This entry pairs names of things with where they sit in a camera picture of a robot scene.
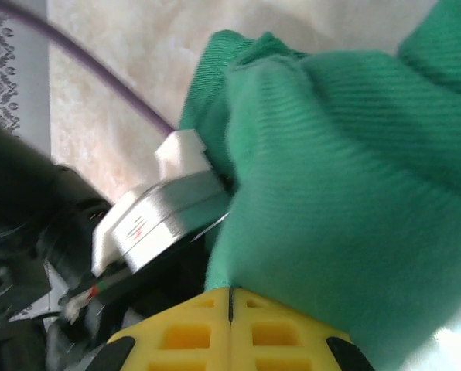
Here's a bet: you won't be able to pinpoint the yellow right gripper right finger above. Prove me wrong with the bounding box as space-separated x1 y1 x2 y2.
228 285 377 371

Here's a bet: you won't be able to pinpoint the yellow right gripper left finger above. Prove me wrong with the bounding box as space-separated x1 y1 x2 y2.
105 288 231 371

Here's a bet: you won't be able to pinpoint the thin red green wire lead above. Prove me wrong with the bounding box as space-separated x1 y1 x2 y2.
60 276 114 324

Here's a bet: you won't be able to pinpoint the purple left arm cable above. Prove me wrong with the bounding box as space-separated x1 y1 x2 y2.
0 0 177 138

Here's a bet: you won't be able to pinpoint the green long pants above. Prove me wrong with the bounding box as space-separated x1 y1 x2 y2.
178 0 461 371

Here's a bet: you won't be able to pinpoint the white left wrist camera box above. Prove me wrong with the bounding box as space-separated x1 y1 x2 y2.
90 129 235 277

